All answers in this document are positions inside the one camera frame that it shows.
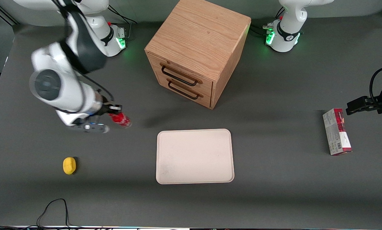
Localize dark metal frame bar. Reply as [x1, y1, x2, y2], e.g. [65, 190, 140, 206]
[0, 0, 19, 26]

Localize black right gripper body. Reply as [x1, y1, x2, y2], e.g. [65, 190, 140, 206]
[97, 102, 117, 117]

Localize black drawer handle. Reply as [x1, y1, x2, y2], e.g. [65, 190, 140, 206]
[168, 80, 200, 100]
[160, 65, 199, 87]

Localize black right arm base cables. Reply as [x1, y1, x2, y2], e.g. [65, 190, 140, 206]
[107, 6, 137, 39]

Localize yellow lemon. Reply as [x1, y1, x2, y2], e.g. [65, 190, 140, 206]
[63, 157, 77, 175]

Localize grey and red carton box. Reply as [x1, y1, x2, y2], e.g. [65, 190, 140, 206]
[323, 108, 353, 156]

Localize wooden drawer cabinet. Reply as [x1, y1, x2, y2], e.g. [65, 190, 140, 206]
[144, 0, 252, 110]

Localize beige rectangular tray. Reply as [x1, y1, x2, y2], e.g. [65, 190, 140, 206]
[156, 129, 235, 185]

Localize red coke bottle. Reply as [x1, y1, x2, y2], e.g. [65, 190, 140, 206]
[109, 112, 132, 128]

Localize black arm base cables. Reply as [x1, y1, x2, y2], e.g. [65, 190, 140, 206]
[107, 6, 137, 39]
[250, 8, 285, 38]

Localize black left arm base cables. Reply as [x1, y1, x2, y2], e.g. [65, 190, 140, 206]
[250, 8, 285, 38]

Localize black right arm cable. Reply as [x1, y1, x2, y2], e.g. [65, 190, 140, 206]
[52, 0, 115, 104]

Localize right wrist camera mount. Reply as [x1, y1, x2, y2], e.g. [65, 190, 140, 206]
[70, 122, 110, 134]

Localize black cable on table edge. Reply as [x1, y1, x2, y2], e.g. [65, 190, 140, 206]
[0, 198, 82, 230]

